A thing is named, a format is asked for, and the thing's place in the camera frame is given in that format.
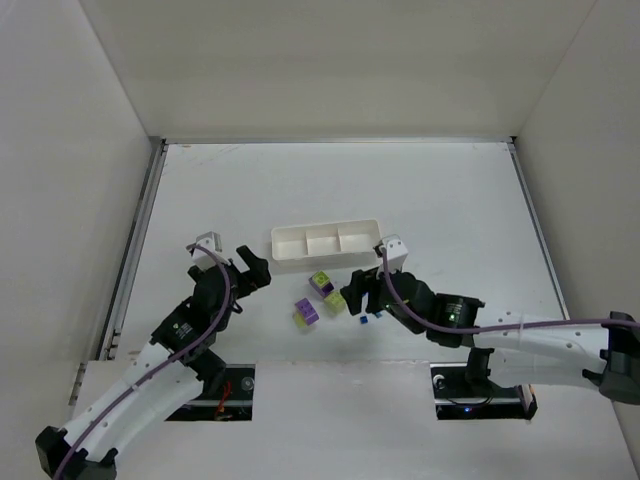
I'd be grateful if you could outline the light green lego brick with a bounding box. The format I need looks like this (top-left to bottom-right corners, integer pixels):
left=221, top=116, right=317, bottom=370
left=324, top=290, right=346, bottom=316

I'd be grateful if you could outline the green and purple lego stack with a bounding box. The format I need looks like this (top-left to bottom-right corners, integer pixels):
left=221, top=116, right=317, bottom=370
left=309, top=271, right=334, bottom=298

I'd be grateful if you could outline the purple butterfly lego brick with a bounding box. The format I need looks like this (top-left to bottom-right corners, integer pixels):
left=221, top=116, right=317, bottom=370
left=294, top=298, right=319, bottom=327

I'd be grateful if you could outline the small light green lego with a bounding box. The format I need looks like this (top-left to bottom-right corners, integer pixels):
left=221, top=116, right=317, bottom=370
left=293, top=312, right=307, bottom=330

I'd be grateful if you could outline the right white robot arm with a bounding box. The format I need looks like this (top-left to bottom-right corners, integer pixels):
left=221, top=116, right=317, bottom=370
left=340, top=268, right=639, bottom=405

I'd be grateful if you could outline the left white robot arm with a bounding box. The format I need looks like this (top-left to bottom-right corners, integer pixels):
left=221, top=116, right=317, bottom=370
left=35, top=242, right=271, bottom=479

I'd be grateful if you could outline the white three-compartment tray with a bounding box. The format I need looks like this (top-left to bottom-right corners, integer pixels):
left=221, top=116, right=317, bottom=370
left=269, top=219, right=381, bottom=268

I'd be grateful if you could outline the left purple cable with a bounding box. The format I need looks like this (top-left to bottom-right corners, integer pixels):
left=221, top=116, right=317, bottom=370
left=52, top=243, right=234, bottom=480

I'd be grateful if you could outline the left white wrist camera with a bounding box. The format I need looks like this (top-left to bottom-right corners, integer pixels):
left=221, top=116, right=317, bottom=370
left=186, top=231, right=226, bottom=271

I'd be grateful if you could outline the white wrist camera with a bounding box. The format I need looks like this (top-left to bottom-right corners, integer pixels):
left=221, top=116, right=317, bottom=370
left=374, top=234, right=408, bottom=273
left=186, top=231, right=226, bottom=271

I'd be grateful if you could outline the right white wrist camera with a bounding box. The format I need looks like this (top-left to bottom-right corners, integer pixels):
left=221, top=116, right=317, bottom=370
left=374, top=234, right=408, bottom=273

